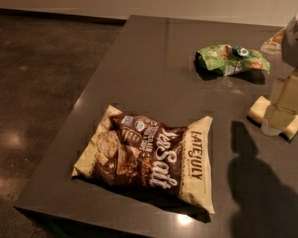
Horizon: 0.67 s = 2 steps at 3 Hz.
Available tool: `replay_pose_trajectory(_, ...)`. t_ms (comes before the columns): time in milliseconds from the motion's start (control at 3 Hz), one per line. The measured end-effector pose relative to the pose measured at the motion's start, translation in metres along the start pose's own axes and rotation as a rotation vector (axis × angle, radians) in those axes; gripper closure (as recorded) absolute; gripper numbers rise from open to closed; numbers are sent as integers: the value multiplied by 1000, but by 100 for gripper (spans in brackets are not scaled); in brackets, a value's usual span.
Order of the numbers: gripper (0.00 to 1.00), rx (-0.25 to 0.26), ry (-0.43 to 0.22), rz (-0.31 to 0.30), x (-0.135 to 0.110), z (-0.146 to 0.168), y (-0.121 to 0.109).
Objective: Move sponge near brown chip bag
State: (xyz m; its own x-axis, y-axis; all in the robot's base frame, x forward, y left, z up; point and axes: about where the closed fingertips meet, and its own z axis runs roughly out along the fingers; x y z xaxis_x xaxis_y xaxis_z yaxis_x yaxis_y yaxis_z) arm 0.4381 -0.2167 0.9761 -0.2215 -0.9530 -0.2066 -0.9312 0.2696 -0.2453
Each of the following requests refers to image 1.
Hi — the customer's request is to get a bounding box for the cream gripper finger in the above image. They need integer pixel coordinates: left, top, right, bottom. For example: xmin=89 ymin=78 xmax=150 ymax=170
xmin=261 ymin=102 xmax=296 ymax=136

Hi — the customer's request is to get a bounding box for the yellow sponge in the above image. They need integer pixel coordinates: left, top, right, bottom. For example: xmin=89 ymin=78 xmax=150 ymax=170
xmin=247 ymin=96 xmax=298 ymax=141

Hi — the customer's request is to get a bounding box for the green chip bag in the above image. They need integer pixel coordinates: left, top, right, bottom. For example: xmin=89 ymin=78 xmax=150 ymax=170
xmin=195 ymin=44 xmax=270 ymax=76

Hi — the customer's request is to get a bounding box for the brown Late July chip bag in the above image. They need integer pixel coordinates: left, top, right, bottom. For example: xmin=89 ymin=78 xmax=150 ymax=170
xmin=72 ymin=106 xmax=214 ymax=213

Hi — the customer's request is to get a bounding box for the orange snack bag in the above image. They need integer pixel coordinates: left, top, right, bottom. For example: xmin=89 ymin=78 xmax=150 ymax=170
xmin=260 ymin=28 xmax=285 ymax=54

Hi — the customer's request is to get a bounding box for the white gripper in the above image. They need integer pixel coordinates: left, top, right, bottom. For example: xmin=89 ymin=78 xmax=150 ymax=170
xmin=270 ymin=12 xmax=298 ymax=113

